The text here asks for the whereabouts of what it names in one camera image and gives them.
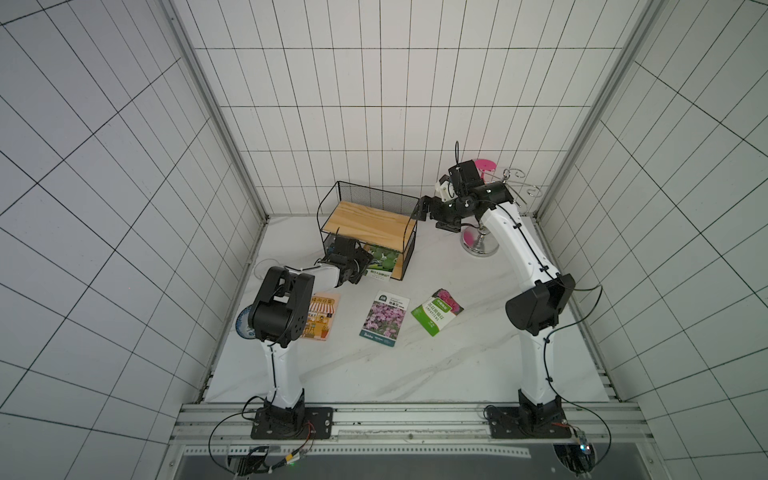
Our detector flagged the green vegetable seed bag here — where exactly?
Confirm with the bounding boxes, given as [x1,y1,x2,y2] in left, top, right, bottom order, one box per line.
[364,245,401,281]

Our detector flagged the orange striped seed bag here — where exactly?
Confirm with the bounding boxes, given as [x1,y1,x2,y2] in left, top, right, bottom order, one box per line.
[302,293,340,341]

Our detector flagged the purple flower seed bag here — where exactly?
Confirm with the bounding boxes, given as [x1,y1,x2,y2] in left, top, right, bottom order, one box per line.
[359,291,410,347]

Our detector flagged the green white impatiens seed bag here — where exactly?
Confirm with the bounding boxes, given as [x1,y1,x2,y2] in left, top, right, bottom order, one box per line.
[411,297,457,337]

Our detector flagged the green pink flower seed bag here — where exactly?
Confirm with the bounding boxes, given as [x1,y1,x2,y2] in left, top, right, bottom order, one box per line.
[433,289,463,315]

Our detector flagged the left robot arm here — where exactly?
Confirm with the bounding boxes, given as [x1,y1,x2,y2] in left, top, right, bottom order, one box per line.
[247,235,373,428]

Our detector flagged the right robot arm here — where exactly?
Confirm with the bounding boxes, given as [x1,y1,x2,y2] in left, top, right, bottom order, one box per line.
[416,160,575,430]

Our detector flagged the small electronics board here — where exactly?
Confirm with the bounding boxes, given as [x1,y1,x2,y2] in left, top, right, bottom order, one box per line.
[561,443,596,475]

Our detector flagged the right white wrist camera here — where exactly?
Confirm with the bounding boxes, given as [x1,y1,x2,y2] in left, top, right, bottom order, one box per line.
[435,174,456,202]

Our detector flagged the black wire mesh shelf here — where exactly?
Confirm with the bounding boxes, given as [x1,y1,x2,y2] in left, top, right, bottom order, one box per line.
[316,181,419,281]

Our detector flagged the silver wire rack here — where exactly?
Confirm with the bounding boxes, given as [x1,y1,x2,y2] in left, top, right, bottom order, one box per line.
[501,168,544,214]

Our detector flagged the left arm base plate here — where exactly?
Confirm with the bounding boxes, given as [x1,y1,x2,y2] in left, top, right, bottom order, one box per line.
[250,405,334,440]

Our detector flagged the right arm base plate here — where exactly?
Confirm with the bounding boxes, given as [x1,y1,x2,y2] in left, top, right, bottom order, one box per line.
[483,405,572,440]

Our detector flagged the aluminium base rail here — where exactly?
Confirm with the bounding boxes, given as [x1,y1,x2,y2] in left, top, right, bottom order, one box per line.
[159,402,670,479]

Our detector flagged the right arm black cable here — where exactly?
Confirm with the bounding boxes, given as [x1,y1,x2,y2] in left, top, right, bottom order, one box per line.
[541,284,614,469]

